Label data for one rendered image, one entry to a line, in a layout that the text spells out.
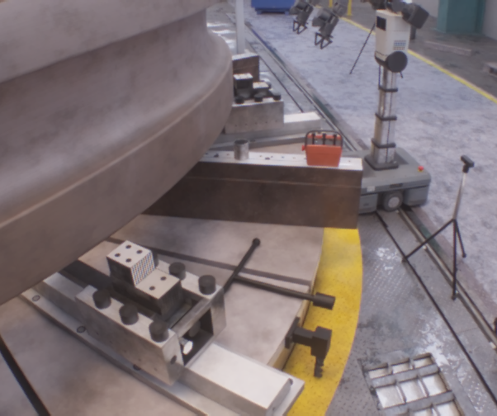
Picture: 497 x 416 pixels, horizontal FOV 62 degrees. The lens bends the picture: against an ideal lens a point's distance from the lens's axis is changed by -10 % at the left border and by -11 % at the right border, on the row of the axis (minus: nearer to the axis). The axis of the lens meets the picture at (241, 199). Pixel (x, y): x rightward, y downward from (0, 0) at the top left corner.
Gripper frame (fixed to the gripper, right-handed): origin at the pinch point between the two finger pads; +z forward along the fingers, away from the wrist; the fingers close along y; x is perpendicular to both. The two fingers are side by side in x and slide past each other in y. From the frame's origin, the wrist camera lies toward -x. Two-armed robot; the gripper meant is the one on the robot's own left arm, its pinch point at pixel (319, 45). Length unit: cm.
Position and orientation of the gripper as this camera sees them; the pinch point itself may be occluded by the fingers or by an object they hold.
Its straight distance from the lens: 270.8
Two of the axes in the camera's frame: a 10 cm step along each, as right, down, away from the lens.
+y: 1.8, 5.1, -8.4
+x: 8.7, 3.1, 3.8
